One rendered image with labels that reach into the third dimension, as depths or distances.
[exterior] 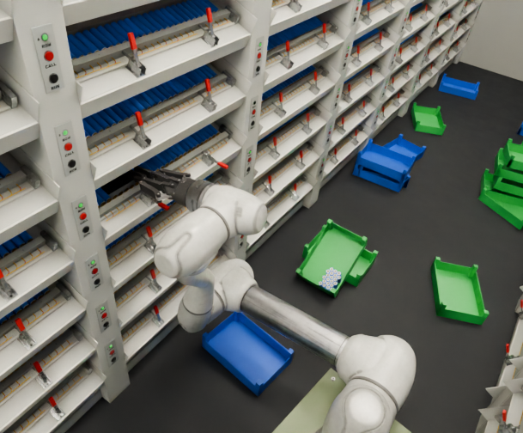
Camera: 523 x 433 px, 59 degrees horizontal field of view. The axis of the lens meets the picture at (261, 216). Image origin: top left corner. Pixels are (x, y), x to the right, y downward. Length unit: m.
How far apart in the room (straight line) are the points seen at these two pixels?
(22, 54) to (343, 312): 1.61
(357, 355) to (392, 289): 0.87
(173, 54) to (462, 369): 1.62
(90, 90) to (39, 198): 0.26
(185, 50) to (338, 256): 1.28
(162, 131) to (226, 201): 0.32
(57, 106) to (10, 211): 0.24
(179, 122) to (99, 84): 0.31
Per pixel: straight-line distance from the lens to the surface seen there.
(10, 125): 0.99
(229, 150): 1.58
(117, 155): 1.20
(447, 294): 2.35
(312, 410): 1.56
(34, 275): 1.21
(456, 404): 2.02
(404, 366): 1.45
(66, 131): 1.03
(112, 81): 1.11
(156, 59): 1.20
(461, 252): 2.61
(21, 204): 1.10
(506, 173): 3.00
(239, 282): 1.59
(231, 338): 1.93
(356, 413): 1.28
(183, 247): 0.99
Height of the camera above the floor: 1.61
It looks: 41 degrees down
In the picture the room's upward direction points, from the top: 7 degrees clockwise
